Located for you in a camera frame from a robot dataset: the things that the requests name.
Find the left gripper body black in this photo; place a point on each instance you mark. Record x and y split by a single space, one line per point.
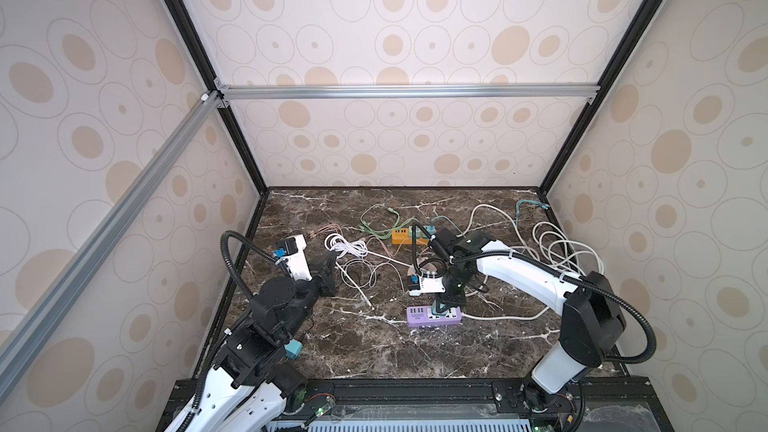
321 282

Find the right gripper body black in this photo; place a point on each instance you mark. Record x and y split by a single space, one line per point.
453 285

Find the purple power strip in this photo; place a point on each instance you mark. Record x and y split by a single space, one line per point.
423 316

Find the light green charger adapter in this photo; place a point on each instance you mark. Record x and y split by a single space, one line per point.
415 231

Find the orange power strip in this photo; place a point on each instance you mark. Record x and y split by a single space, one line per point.
401 237

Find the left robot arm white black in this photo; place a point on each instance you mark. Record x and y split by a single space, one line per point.
249 378

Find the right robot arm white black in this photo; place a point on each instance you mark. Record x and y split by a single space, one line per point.
593 317

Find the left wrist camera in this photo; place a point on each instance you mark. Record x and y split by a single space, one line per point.
290 253

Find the horizontal aluminium rail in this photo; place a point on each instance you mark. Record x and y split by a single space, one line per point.
427 91

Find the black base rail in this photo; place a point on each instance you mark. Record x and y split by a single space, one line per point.
625 403

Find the left diagonal aluminium rail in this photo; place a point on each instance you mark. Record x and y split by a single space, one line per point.
41 322

